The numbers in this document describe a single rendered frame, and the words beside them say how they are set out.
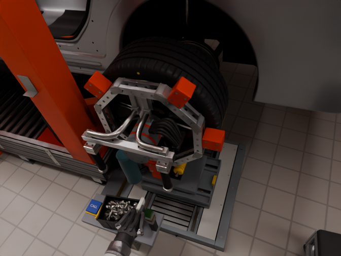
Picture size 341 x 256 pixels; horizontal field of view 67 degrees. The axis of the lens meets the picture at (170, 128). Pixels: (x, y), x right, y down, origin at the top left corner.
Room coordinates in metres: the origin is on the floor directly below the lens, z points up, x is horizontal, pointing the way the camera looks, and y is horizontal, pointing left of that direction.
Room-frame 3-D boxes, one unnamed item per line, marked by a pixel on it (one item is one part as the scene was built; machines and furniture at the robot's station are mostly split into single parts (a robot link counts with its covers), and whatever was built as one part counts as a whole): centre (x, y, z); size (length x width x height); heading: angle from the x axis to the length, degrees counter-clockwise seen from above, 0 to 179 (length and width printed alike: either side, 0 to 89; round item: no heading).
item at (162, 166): (0.59, 0.04, 0.93); 0.09 x 0.05 x 0.05; 152
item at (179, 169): (0.88, -0.06, 0.51); 0.29 x 0.06 x 0.06; 152
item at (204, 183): (0.98, -0.03, 0.13); 0.50 x 0.36 x 0.10; 62
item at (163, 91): (0.85, 0.10, 0.85); 0.54 x 0.07 x 0.54; 62
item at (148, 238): (0.59, 0.34, 0.44); 0.43 x 0.17 x 0.03; 62
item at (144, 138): (0.79, 0.13, 0.85); 0.21 x 0.14 x 0.14; 152
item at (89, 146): (0.75, 0.34, 0.93); 0.09 x 0.05 x 0.05; 152
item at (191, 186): (1.00, 0.02, 0.32); 0.40 x 0.30 x 0.28; 62
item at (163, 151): (0.69, 0.07, 1.03); 0.19 x 0.18 x 0.11; 152
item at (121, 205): (0.58, 0.33, 0.51); 0.20 x 0.14 x 0.13; 71
